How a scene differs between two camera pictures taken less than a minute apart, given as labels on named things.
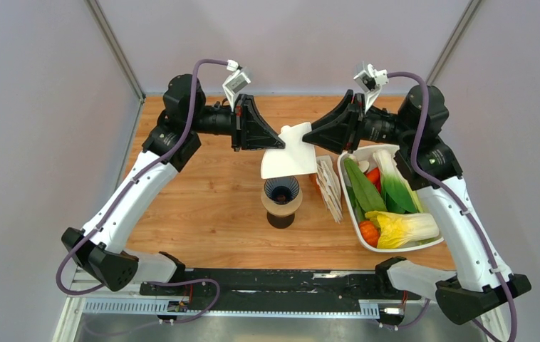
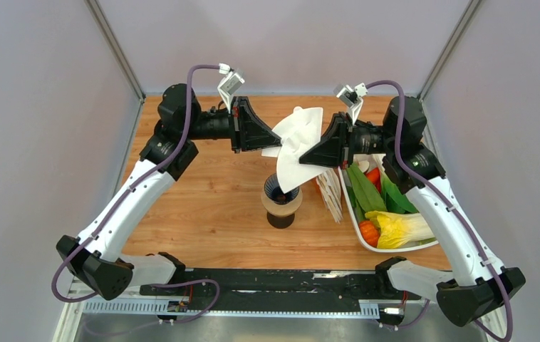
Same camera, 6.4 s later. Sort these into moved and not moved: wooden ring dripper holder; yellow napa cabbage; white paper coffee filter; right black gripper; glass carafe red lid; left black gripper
Moved: white paper coffee filter; right black gripper
Not moved: wooden ring dripper holder; yellow napa cabbage; glass carafe red lid; left black gripper
